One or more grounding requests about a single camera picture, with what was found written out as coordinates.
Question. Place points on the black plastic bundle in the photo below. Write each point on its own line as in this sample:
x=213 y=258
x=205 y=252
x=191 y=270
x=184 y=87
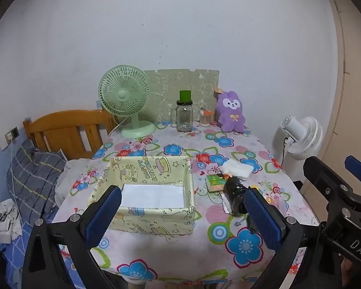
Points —
x=234 y=192

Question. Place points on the grey plaid pillow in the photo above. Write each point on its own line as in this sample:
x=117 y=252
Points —
x=33 y=174

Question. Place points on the white crumpled cloth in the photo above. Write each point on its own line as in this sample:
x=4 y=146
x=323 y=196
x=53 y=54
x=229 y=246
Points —
x=7 y=219

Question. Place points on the yellow cartoon tissue pack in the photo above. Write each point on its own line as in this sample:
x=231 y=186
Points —
x=215 y=183

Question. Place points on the purple plush bunny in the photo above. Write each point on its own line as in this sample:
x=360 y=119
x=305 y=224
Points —
x=230 y=117

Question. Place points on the wall outlet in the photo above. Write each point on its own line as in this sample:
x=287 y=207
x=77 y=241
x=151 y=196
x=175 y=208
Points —
x=13 y=133

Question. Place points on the white bedding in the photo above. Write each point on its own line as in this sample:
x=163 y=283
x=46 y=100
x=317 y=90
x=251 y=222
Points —
x=72 y=171

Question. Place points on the white cloth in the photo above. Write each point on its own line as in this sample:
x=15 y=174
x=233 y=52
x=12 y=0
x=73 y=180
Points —
x=239 y=168
x=7 y=219

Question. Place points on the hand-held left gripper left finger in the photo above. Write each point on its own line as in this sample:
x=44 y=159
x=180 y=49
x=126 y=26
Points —
x=103 y=213

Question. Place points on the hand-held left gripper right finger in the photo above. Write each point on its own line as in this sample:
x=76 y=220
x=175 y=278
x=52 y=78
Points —
x=264 y=219

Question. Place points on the green desk fan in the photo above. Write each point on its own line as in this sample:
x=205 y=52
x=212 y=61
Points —
x=123 y=94

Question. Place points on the cotton swab jar orange lid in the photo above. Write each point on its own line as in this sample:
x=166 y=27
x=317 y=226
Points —
x=204 y=120

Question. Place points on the floral tablecloth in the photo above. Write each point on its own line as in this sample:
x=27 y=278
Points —
x=180 y=147

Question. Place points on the small orange packet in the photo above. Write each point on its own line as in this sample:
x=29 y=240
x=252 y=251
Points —
x=226 y=175

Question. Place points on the beige door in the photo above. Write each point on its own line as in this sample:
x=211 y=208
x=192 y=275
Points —
x=355 y=96

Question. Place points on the white standing fan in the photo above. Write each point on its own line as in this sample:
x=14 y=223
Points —
x=306 y=135

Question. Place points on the glass jar mug green lid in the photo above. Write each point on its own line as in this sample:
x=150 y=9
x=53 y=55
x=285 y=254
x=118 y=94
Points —
x=184 y=117

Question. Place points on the green patterned board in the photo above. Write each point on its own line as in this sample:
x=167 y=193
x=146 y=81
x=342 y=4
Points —
x=168 y=90

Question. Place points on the yellow printed fabric storage box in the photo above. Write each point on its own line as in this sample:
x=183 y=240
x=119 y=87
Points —
x=150 y=168

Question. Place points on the wooden bed headboard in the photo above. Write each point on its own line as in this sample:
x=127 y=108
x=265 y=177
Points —
x=66 y=126

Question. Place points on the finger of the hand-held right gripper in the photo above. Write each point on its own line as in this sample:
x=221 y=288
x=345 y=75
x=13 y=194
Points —
x=319 y=171
x=357 y=166

